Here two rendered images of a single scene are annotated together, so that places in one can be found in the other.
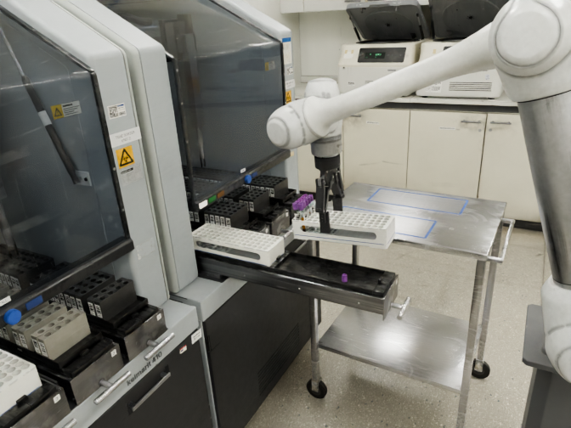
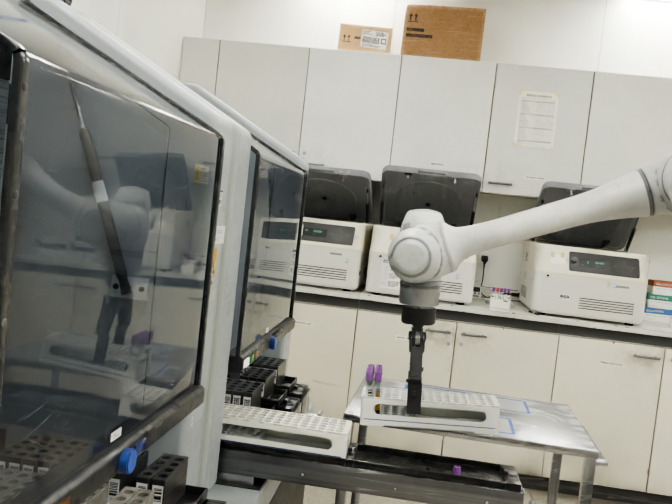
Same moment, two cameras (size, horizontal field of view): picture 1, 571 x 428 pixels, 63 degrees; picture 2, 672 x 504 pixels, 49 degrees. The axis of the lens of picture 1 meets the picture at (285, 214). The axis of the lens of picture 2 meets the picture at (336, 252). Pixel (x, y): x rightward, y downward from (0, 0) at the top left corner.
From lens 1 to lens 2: 0.71 m
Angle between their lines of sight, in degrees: 30
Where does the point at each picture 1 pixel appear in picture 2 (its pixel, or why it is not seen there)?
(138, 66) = (237, 149)
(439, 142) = (395, 356)
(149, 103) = (234, 199)
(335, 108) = (481, 236)
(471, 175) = not seen: hidden behind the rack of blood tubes
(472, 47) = (621, 191)
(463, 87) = not seen: hidden behind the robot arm
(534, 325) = not seen: outside the picture
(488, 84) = (458, 285)
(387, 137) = (322, 346)
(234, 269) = (285, 466)
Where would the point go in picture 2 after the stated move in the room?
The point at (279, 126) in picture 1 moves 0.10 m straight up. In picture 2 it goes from (418, 249) to (424, 195)
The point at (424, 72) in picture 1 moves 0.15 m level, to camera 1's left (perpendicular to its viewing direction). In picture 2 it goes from (569, 211) to (508, 203)
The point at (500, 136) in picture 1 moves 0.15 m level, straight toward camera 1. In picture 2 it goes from (472, 353) to (476, 358)
